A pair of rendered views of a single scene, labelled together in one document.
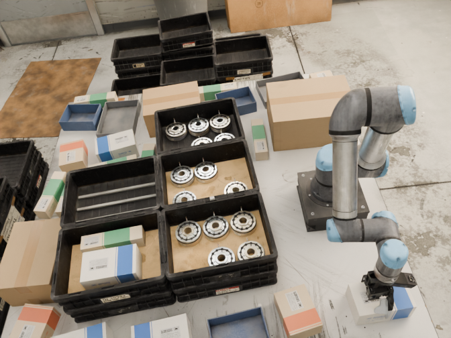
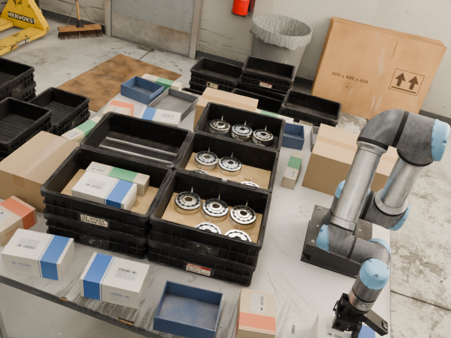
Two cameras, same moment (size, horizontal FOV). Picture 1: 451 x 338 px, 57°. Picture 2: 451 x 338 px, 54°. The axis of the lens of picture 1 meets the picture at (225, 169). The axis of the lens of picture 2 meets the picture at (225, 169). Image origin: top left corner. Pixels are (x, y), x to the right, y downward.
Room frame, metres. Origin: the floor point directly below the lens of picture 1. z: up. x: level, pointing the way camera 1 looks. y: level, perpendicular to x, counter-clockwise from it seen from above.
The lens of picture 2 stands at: (-0.37, -0.11, 2.01)
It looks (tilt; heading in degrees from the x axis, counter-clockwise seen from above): 37 degrees down; 8
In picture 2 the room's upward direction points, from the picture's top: 11 degrees clockwise
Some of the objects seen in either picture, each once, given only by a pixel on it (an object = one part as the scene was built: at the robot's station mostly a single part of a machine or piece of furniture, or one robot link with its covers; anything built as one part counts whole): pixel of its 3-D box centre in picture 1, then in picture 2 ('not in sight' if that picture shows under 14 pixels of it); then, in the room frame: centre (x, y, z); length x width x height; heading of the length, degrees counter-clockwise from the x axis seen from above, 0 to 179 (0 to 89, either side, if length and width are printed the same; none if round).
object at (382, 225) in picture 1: (380, 230); (370, 255); (0.66, -0.46, 1.06); 0.11 x 0.11 x 0.08; 79
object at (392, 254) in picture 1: (391, 257); (371, 279); (0.56, -0.46, 1.06); 0.09 x 0.08 x 0.11; 169
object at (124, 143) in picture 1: (117, 147); (160, 122); (1.55, 0.54, 0.75); 0.20 x 0.12 x 0.09; 100
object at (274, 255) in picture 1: (216, 233); (213, 207); (0.83, 0.07, 0.92); 0.40 x 0.30 x 0.02; 93
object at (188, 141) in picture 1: (199, 133); (239, 135); (1.43, 0.10, 0.87); 0.40 x 0.30 x 0.11; 93
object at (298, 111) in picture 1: (309, 113); (350, 165); (1.54, -0.46, 0.80); 0.40 x 0.30 x 0.20; 86
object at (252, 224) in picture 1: (243, 221); (243, 214); (0.91, -0.04, 0.86); 0.10 x 0.10 x 0.01
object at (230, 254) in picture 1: (221, 259); (207, 233); (0.76, 0.06, 0.86); 0.10 x 0.10 x 0.01
